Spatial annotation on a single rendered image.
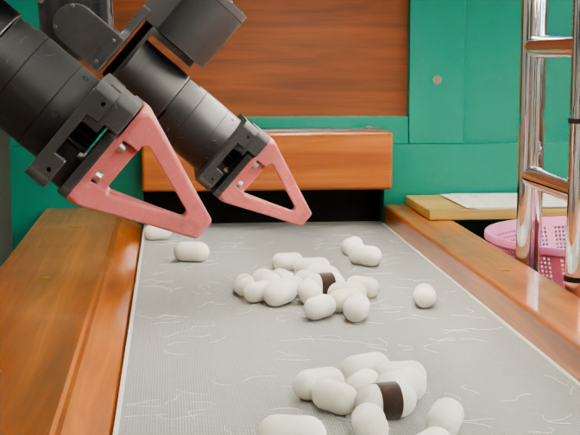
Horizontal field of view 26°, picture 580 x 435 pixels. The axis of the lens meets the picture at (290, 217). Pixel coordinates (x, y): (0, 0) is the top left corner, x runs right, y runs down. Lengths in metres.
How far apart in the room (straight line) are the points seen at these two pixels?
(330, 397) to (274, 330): 0.24
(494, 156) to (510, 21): 0.17
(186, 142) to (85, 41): 0.12
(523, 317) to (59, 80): 0.43
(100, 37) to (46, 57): 0.33
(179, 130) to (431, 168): 0.60
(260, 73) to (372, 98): 0.14
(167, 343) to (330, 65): 0.70
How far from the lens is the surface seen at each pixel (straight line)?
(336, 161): 1.50
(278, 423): 0.68
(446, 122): 1.59
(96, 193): 0.71
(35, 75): 0.70
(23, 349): 0.84
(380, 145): 1.51
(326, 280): 1.10
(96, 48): 1.03
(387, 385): 0.75
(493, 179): 1.61
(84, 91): 0.70
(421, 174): 1.59
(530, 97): 1.18
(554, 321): 0.92
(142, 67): 1.04
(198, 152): 1.05
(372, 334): 0.97
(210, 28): 1.05
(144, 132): 0.70
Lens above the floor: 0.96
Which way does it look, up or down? 8 degrees down
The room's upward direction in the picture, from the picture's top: straight up
